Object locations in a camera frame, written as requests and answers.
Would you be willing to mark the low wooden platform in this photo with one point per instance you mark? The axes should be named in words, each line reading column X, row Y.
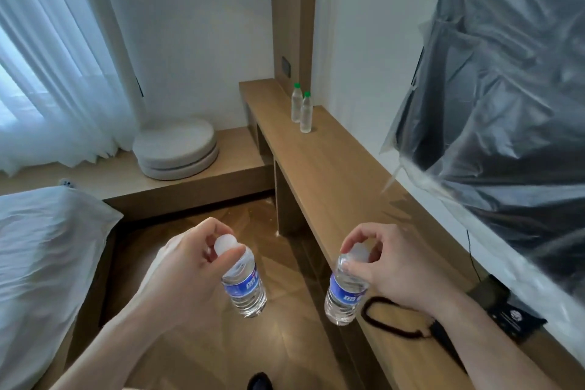
column 219, row 165

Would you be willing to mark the person's right middle finger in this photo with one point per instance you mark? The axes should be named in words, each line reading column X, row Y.
column 374, row 250

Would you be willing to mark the wooden wall panel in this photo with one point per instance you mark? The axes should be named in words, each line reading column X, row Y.
column 295, row 15

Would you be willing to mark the black shoe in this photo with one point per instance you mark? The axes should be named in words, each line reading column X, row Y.
column 259, row 382

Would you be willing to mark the grey wall socket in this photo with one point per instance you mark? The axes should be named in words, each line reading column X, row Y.
column 286, row 66

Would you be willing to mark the green cap water bottle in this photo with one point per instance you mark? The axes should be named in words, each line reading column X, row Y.
column 305, row 115
column 296, row 106

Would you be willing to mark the person's right thumb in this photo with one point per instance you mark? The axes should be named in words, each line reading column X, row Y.
column 359, row 271

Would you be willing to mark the blue label water bottle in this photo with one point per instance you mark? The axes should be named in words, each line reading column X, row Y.
column 247, row 289
column 342, row 298

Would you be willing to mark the person's left forearm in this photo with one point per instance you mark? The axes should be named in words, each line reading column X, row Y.
column 114, row 348

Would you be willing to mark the person's left hand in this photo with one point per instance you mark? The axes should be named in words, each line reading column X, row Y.
column 178, row 275

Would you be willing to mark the plastic covered television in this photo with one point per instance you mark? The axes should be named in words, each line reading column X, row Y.
column 502, row 106

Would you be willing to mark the sheer white curtain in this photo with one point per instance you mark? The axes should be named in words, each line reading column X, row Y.
column 55, row 60

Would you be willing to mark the person's right forearm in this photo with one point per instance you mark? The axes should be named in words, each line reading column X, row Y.
column 489, row 348

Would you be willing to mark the person's right hand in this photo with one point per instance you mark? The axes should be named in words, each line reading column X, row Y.
column 406, row 273

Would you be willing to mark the person's left thumb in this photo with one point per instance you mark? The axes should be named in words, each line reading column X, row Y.
column 228, row 259

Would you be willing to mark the long wooden desk shelf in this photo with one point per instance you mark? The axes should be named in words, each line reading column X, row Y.
column 329, row 165

